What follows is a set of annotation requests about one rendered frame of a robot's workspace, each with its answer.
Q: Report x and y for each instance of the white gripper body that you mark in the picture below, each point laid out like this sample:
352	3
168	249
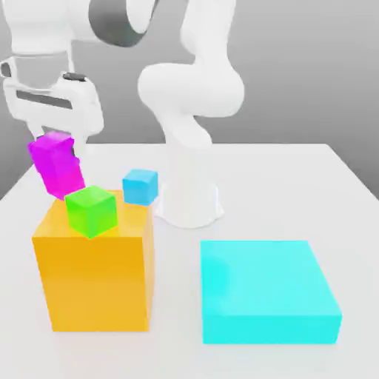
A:
80	112

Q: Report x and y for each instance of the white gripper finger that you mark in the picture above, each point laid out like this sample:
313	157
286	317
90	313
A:
79	145
34	132

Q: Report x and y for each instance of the small magenta cube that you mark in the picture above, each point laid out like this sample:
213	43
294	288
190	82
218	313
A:
57	168

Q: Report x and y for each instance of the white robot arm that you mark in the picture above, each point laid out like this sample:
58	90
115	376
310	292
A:
189	88

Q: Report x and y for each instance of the small green cube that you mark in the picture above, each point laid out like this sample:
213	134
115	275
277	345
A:
91	211

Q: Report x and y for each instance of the small blue cube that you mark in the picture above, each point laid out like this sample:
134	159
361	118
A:
139	188

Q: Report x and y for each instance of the large orange box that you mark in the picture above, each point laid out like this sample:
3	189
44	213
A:
94	281

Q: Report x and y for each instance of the large cyan box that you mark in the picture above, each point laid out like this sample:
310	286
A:
266	290

